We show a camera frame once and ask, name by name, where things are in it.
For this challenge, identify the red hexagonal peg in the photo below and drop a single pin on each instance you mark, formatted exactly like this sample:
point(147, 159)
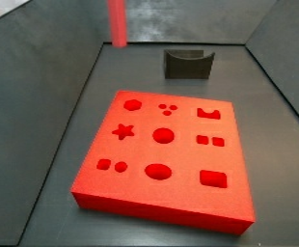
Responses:
point(118, 22)

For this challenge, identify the dark curved block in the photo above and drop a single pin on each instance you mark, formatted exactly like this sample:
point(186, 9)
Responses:
point(187, 64)

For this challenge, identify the red shape-hole board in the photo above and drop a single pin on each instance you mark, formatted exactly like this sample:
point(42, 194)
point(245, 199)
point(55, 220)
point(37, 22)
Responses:
point(166, 162)

